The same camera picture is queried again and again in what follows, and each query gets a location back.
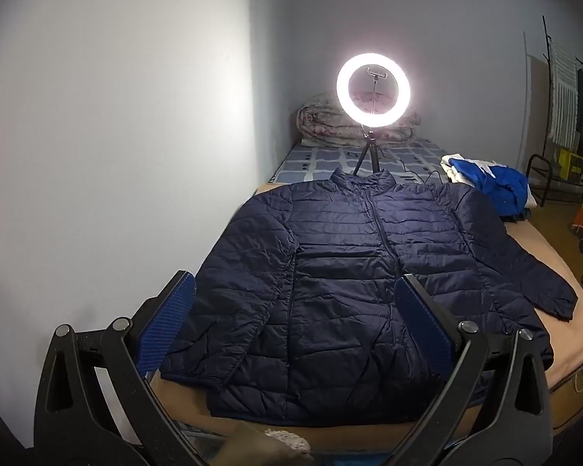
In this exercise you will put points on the yellow box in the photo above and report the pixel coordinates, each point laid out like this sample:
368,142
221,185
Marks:
571,161

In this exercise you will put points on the white knit hanging garment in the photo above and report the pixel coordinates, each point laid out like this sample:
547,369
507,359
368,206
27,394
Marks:
562,102

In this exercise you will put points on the tan bed sheet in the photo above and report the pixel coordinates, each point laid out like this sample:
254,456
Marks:
554,255

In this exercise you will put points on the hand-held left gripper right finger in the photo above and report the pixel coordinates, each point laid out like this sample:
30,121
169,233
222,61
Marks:
422,323

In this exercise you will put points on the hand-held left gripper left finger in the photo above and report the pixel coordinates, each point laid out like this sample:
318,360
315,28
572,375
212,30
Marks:
167,323

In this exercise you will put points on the blue checked bed sheet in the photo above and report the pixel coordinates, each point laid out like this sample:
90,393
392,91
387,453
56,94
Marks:
301,165

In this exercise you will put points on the black clothes rack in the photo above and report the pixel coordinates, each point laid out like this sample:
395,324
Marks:
547,58

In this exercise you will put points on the olive cloth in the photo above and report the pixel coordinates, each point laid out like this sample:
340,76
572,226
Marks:
257,446

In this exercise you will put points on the navy quilted puffer jacket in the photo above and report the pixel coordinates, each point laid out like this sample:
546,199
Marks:
340,262

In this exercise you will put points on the folded floral quilt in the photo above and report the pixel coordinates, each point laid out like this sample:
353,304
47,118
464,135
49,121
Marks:
316,126

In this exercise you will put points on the blue and white clothes pile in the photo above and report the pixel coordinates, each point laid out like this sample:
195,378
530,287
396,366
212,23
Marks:
505,184

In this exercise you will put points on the black metal chair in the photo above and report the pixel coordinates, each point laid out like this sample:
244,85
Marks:
539,167

